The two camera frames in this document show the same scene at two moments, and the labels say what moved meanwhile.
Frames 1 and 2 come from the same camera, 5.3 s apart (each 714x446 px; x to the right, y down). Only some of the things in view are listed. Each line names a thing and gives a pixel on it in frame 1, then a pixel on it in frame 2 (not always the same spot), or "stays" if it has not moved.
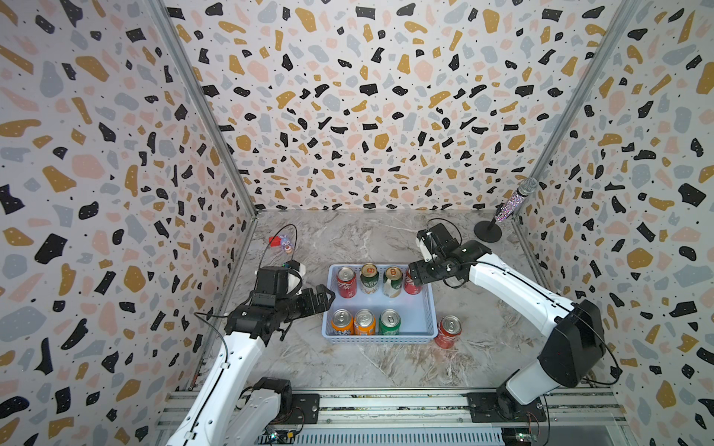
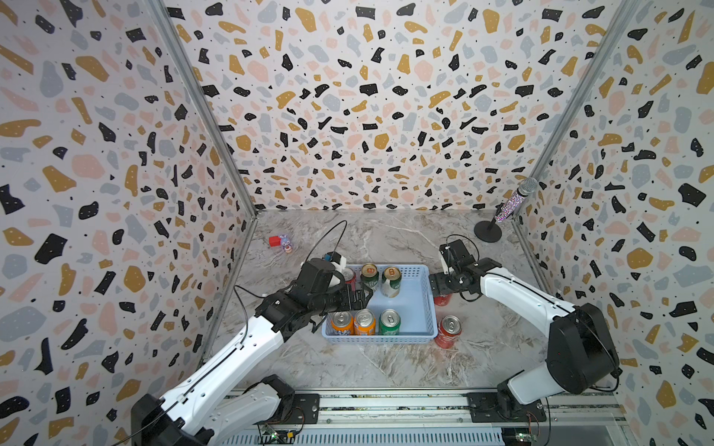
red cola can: (450, 326) stays
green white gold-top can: (392, 282) stays
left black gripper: (310, 308) to (351, 305)
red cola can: (409, 285) to (442, 301)
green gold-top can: (369, 278) stays
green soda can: (390, 322) stays
